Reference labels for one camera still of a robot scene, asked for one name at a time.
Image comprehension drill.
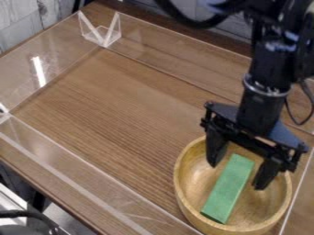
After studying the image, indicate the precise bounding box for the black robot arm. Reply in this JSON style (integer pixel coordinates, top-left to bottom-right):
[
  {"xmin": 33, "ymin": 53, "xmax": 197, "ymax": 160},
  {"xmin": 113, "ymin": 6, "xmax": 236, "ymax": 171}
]
[{"xmin": 201, "ymin": 0, "xmax": 314, "ymax": 190}]

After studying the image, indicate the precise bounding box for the black cable bottom left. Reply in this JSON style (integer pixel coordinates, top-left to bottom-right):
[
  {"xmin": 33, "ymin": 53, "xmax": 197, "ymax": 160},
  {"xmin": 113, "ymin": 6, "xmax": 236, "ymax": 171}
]
[{"xmin": 0, "ymin": 208, "xmax": 60, "ymax": 235}]

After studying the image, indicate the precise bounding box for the green rectangular block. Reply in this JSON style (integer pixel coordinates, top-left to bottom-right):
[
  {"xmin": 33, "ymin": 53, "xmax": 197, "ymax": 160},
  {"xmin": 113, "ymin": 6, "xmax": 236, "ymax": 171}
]
[{"xmin": 200, "ymin": 153, "xmax": 255, "ymax": 224}]

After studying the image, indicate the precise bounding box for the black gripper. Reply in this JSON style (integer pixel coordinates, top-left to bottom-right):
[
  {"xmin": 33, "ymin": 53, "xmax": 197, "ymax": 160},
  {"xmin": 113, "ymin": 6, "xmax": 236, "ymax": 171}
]
[{"xmin": 201, "ymin": 74, "xmax": 307, "ymax": 190}]

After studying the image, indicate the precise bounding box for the brown wooden bowl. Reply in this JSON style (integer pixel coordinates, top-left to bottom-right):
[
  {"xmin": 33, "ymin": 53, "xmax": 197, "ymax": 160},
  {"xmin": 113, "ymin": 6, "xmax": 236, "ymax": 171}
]
[{"xmin": 172, "ymin": 137, "xmax": 291, "ymax": 235}]

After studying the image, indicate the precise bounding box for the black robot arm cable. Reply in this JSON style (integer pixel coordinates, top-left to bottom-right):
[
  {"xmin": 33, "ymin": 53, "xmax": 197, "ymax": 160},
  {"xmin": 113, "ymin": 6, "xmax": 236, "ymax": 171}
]
[{"xmin": 155, "ymin": 0, "xmax": 314, "ymax": 127}]

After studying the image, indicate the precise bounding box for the clear acrylic corner bracket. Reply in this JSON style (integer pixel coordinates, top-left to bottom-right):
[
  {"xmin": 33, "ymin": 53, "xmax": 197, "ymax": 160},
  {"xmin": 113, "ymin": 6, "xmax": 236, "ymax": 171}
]
[{"xmin": 77, "ymin": 12, "xmax": 121, "ymax": 48}]

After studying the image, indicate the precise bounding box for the clear acrylic tray wall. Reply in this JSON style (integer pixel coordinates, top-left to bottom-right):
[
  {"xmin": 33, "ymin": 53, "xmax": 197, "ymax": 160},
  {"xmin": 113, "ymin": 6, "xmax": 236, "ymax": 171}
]
[{"xmin": 0, "ymin": 10, "xmax": 314, "ymax": 235}]

